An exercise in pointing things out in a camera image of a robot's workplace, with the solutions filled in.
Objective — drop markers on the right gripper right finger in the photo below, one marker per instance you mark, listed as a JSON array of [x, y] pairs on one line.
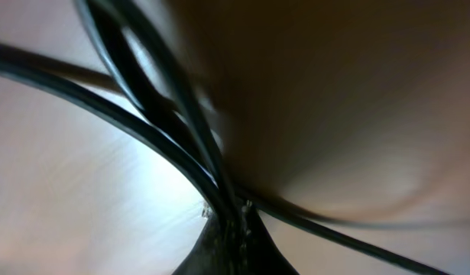
[[259, 254]]

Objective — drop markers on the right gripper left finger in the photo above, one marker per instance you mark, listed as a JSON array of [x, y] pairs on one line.
[[214, 253]]

